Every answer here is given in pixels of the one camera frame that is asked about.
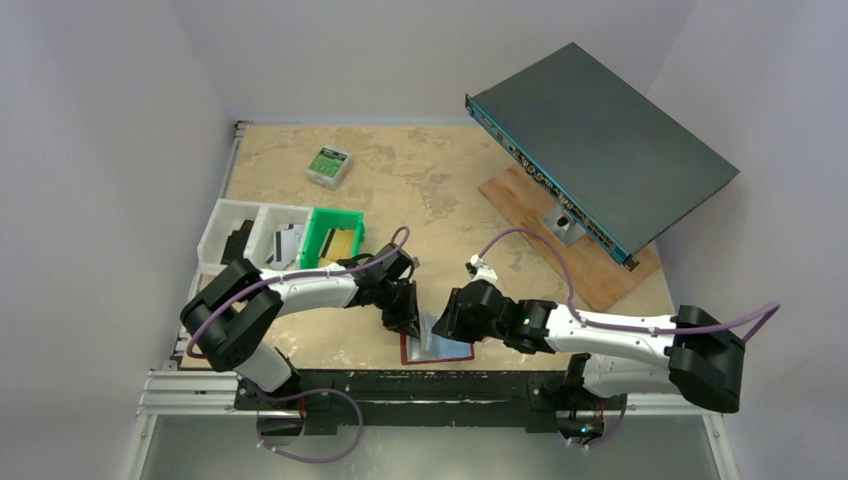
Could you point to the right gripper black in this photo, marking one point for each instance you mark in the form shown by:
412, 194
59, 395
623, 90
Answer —
454, 321

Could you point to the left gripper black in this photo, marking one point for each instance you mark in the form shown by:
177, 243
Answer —
403, 316

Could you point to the red card holder wallet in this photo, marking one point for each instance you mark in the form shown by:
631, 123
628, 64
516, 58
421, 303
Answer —
430, 348

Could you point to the grey card with triangle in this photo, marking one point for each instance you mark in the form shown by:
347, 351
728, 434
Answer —
285, 247

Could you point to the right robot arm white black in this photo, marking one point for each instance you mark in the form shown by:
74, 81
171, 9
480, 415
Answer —
689, 353

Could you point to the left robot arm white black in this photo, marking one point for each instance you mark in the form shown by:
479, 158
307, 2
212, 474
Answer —
229, 318

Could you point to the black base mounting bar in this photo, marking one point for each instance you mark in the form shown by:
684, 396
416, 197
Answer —
537, 401

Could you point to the green plastic bin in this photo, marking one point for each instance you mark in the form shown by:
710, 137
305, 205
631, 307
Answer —
320, 221

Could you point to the white plastic bin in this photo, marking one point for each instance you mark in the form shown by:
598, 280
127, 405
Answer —
228, 215

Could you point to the small green labelled box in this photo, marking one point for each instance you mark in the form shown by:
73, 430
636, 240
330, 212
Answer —
329, 167

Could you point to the wooden board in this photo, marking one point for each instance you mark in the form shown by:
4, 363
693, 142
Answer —
602, 284

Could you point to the black part in bin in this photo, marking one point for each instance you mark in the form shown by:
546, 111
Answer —
236, 242

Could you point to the metal bracket with knob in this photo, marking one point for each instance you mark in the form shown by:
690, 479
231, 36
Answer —
559, 222

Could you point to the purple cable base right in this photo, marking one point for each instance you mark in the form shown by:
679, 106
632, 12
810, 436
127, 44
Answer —
591, 433

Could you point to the dark network switch box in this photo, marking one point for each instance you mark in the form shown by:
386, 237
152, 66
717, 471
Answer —
611, 159

